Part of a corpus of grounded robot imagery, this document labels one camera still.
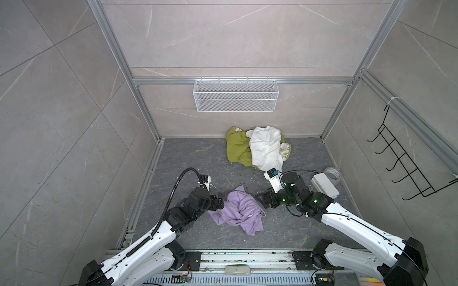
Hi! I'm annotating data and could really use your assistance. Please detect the cream green printed cloth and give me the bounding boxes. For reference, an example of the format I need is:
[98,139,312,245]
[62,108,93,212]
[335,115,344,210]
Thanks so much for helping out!
[280,143,291,162]

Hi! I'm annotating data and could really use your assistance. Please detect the white cloth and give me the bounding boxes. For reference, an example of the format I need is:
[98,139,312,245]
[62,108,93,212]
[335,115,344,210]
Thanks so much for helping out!
[246,126,284,172]

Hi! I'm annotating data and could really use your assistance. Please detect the black wire hook rack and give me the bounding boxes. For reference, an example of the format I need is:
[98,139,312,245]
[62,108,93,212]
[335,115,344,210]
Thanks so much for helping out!
[367,105,458,201]

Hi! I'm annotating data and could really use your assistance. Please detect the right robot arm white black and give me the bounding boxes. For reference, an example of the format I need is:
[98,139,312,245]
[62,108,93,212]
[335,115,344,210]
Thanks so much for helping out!
[255,168,429,286]

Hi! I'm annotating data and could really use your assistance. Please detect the white wire mesh basket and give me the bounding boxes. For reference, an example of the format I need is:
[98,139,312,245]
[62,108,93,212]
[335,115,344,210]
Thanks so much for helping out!
[193,79,279,113]

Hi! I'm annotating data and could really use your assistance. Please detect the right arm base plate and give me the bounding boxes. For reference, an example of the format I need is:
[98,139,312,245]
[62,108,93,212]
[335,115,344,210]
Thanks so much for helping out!
[292,251,344,271]

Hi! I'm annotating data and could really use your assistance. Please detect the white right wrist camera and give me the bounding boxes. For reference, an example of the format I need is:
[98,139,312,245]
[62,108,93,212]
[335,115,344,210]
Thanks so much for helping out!
[264,168,283,193]

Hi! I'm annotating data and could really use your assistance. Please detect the grey remote on rail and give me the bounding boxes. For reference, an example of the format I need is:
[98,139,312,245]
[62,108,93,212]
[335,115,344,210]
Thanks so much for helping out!
[225,265,251,276]

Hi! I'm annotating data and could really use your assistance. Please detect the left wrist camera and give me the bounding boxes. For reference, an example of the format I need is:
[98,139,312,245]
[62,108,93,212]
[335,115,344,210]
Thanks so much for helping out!
[199,174,211,192]

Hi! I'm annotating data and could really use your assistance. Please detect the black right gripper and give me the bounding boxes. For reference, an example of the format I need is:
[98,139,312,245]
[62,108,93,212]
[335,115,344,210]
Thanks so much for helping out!
[254,184,301,209]

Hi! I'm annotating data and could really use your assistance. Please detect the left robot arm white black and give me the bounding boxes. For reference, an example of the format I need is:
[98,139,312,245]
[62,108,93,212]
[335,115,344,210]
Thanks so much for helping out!
[78,186,224,286]

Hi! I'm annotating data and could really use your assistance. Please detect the white box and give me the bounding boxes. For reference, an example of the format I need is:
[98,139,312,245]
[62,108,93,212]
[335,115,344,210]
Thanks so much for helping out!
[311,173,340,199]

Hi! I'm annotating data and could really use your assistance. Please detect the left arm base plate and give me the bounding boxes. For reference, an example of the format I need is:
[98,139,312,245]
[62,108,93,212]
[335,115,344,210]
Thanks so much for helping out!
[169,251,202,272]

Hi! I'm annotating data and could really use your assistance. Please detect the black corrugated left cable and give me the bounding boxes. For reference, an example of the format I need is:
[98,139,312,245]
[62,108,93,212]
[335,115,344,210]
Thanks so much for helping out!
[150,167,204,237]

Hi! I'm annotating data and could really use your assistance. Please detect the clear tape roll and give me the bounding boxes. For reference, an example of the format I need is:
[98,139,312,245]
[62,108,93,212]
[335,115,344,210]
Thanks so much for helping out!
[323,167,342,185]

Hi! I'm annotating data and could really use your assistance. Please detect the purple cloth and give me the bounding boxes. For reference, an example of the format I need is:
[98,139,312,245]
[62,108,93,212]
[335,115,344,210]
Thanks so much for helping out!
[208,185,265,236]

